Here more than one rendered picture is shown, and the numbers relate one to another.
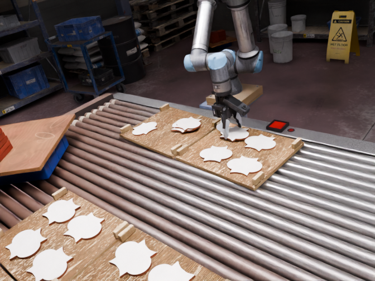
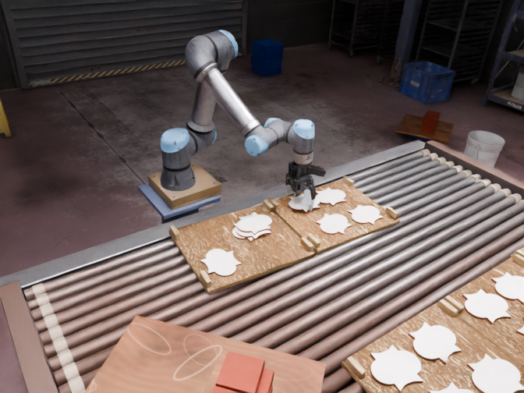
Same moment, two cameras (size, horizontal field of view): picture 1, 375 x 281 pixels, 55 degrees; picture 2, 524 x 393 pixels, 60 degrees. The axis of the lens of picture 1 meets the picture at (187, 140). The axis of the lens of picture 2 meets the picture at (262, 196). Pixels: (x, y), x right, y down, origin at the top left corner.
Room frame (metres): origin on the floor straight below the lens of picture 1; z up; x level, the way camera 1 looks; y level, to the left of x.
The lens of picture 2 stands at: (1.38, 1.33, 1.96)
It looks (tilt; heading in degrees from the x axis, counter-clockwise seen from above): 33 degrees down; 277
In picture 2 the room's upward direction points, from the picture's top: 3 degrees clockwise
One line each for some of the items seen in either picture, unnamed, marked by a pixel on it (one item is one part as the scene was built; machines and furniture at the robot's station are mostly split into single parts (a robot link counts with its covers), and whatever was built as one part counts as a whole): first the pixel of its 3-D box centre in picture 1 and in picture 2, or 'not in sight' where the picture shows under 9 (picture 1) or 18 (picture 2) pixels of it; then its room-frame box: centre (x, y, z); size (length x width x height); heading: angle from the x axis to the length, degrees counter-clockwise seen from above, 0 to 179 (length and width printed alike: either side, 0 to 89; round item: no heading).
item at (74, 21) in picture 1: (80, 29); not in sight; (4.83, 1.06, 0.96); 0.50 x 0.38 x 0.21; 59
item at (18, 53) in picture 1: (19, 50); not in sight; (5.36, 2.10, 0.76); 0.50 x 0.36 x 0.24; 140
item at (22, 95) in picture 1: (25, 80); not in sight; (5.34, 2.18, 0.32); 0.50 x 0.41 x 0.37; 130
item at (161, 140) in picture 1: (171, 129); (240, 243); (1.59, 0.07, 0.93); 0.41 x 0.35 x 0.02; 39
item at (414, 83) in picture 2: not in sight; (426, 82); (0.09, -4.44, 0.19); 0.50 x 0.41 x 0.37; 127
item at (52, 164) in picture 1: (26, 156); not in sight; (1.54, 0.77, 0.97); 0.31 x 0.31 x 0.10; 83
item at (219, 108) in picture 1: (224, 103); (300, 174); (1.41, -0.19, 1.09); 0.09 x 0.08 x 0.12; 40
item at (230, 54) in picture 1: (221, 61); (277, 132); (1.51, -0.21, 1.25); 0.11 x 0.11 x 0.08; 64
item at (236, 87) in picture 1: (228, 83); (177, 171); (1.94, -0.30, 0.97); 0.15 x 0.15 x 0.10
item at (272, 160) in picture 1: (238, 151); (331, 212); (1.27, -0.20, 0.93); 0.41 x 0.35 x 0.02; 40
